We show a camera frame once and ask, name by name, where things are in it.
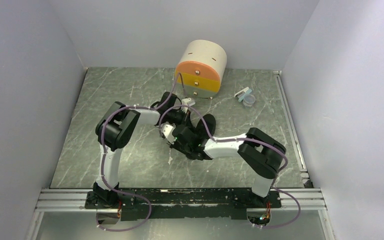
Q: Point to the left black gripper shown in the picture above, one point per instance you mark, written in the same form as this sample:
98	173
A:
185	118

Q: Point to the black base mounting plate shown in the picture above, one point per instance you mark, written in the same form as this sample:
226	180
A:
178	203

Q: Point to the aluminium frame rail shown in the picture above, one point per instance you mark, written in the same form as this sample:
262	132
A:
73	200

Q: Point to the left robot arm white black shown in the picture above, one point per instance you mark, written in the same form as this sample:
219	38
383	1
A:
114	131

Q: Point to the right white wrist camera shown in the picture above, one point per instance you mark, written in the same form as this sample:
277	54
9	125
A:
167	132

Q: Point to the black shoe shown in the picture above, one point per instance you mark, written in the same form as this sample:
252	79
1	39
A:
206	126

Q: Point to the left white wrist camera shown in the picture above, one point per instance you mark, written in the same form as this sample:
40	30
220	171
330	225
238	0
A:
188	101

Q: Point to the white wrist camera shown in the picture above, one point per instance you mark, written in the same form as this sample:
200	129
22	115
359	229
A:
188	101
167	132

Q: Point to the round cream drawer cabinet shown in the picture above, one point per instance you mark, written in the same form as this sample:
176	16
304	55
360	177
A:
202	67

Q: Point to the clear plastic cup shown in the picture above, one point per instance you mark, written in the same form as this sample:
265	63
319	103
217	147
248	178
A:
246	97

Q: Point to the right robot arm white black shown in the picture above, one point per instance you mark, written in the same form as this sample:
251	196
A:
261	152

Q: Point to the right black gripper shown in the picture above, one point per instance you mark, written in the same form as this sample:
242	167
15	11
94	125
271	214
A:
174	146

